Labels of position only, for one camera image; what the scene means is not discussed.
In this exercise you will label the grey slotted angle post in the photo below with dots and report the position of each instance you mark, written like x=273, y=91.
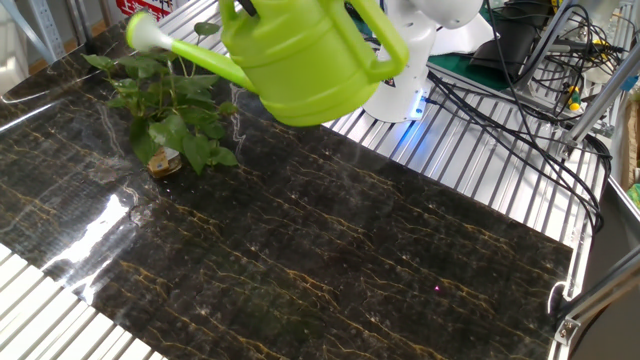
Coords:
x=45, y=25

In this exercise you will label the red white sign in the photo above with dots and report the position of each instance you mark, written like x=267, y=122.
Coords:
x=145, y=6

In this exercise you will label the thick aluminium profile post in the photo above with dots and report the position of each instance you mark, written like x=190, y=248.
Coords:
x=600, y=97

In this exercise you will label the yellow green screwdriver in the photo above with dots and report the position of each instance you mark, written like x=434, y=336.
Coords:
x=574, y=102

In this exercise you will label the black fabric pouch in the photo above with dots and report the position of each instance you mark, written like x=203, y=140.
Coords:
x=505, y=55

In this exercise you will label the white paper sheet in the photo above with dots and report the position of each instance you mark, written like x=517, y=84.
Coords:
x=460, y=37

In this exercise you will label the dark marble pattern mat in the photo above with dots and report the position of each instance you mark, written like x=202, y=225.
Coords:
x=400, y=275

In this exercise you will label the aluminium profile with bracket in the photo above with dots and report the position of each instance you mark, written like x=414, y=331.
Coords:
x=600, y=295

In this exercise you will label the grey diagonal metal bar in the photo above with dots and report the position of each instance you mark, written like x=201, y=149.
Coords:
x=545, y=40

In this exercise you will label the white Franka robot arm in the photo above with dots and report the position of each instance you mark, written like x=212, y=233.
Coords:
x=420, y=60

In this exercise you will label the green potted plant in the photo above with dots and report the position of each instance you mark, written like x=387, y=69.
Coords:
x=165, y=130

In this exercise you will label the lime green watering can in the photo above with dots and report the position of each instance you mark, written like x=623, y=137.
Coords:
x=300, y=65

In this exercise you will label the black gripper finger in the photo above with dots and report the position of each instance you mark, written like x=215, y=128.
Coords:
x=248, y=6

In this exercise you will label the green desk mat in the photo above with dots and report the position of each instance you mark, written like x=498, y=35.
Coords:
x=465, y=72

